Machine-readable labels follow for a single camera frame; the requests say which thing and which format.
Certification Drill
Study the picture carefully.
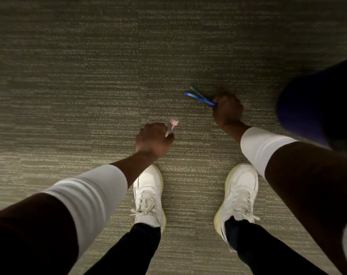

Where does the person's left hand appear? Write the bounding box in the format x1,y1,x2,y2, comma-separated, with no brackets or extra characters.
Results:
135,122,175,160

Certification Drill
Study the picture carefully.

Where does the person's right hand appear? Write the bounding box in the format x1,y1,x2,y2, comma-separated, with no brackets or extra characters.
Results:
212,93,244,127

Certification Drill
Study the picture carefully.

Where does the pink marker pen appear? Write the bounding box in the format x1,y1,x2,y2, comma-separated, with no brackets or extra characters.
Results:
165,117,180,138

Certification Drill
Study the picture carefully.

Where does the blue pen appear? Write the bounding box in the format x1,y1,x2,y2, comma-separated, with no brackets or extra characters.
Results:
184,92,218,107

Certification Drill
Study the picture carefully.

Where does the teal pen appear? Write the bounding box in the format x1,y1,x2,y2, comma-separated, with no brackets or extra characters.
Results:
190,86,208,101

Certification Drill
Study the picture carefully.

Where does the person's right forearm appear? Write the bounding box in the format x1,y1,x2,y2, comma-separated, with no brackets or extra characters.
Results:
221,121,347,275

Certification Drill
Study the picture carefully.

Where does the person's left forearm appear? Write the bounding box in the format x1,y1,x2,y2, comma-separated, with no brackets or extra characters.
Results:
0,150,159,275

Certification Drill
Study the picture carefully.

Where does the white left sneaker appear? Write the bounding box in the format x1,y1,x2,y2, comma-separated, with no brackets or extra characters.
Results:
130,164,167,234

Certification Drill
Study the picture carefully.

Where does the white sneaker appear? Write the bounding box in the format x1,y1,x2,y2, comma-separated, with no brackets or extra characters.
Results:
130,164,167,234
214,163,260,252

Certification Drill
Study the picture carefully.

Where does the white right sneaker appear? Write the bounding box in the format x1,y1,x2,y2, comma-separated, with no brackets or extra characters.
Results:
214,163,260,252

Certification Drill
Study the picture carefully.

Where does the dark purple rounded object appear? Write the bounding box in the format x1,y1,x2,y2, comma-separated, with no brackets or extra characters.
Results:
277,50,347,158

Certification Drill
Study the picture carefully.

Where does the person's left trouser leg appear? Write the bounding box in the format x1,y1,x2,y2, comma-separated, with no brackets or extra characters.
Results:
83,223,161,275

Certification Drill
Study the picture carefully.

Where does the person's trouser leg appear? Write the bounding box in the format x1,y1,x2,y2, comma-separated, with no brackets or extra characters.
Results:
225,217,328,275
83,223,161,275

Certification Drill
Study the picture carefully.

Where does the person's right trouser leg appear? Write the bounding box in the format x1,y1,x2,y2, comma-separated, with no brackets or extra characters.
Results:
225,217,328,275

